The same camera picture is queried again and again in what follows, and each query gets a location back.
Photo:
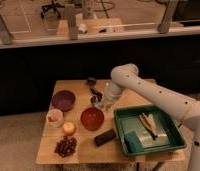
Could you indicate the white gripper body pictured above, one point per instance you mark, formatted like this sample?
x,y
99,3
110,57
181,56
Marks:
x,y
112,93

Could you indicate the red bowl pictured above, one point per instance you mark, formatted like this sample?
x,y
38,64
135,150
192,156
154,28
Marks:
x,y
92,118

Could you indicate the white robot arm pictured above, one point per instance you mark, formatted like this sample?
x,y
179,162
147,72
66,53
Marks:
x,y
183,108

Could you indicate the purple bowl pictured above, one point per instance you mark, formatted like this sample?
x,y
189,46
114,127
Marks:
x,y
63,100

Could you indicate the black rectangular block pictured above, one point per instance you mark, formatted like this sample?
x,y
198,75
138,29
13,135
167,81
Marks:
x,y
105,137

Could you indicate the green plastic tray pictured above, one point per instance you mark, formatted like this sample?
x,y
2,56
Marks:
x,y
127,120

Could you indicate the teal sponge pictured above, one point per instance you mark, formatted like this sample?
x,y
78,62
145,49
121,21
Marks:
x,y
133,143

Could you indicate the yellow apple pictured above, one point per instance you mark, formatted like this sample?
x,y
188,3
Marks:
x,y
69,128

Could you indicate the clear plastic bag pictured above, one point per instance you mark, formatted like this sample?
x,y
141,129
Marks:
x,y
147,139

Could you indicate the white cup with food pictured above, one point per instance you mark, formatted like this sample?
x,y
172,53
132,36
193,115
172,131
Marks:
x,y
55,118

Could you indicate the distant wooden table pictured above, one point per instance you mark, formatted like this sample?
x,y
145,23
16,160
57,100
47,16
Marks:
x,y
92,26

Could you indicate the bunch of dark grapes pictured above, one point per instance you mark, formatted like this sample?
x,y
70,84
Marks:
x,y
66,146

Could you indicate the black office chair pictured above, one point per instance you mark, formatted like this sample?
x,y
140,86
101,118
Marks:
x,y
54,6

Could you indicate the wooden utensil with dark handle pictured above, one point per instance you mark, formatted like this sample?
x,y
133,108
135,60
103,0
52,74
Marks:
x,y
149,124

